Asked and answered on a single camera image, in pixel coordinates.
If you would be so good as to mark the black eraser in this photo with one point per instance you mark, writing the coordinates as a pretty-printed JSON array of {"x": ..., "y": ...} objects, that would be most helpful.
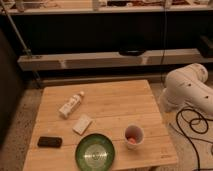
[{"x": 54, "y": 142}]

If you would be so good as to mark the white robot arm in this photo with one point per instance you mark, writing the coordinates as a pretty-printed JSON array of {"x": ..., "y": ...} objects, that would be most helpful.
[{"x": 187, "y": 84}]

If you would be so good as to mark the black object on shelf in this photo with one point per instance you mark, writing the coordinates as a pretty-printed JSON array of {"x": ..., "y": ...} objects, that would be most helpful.
[{"x": 132, "y": 52}]

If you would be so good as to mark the white rectangular box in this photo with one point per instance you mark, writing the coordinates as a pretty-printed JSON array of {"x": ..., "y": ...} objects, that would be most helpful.
[{"x": 82, "y": 124}]

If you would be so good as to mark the white plastic bottle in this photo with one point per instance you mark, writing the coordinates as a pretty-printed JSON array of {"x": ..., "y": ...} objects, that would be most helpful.
[{"x": 70, "y": 106}]

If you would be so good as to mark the white cup with red object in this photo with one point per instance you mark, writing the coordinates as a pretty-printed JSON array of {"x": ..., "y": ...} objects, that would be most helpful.
[{"x": 133, "y": 136}]

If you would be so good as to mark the metal shelf rack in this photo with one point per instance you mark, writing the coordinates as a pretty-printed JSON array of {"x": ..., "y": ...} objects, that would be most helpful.
[{"x": 50, "y": 41}]

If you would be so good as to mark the green glass bowl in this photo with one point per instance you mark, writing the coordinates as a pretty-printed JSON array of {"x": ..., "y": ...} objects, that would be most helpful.
[{"x": 95, "y": 152}]

